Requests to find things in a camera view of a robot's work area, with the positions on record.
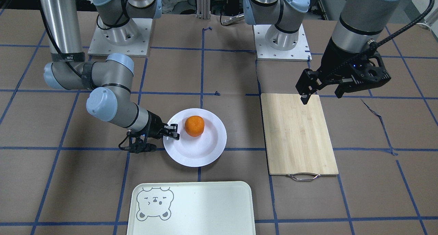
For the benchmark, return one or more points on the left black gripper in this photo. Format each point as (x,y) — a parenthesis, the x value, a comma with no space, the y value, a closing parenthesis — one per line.
(333,59)

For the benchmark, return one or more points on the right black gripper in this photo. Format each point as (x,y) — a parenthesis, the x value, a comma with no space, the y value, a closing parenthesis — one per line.
(154,126)

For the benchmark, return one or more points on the orange fruit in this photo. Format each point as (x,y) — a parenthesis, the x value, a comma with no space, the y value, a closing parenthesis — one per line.
(194,126)

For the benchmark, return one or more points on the white round plate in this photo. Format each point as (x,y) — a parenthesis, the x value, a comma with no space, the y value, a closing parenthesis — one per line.
(196,151)

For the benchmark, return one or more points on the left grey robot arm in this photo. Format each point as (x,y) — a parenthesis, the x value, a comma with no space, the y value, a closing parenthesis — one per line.
(360,21)

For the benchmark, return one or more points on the cream bear tray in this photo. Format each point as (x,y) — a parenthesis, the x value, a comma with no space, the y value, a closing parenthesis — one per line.
(192,208)

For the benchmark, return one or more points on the bamboo cutting board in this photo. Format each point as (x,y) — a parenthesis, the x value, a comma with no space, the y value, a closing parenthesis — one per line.
(297,138)

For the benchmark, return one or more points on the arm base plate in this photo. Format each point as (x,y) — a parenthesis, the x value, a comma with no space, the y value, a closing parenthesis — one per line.
(273,45)
(132,39)

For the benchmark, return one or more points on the aluminium profile post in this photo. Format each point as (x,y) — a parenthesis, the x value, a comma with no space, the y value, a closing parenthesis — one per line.
(203,9)

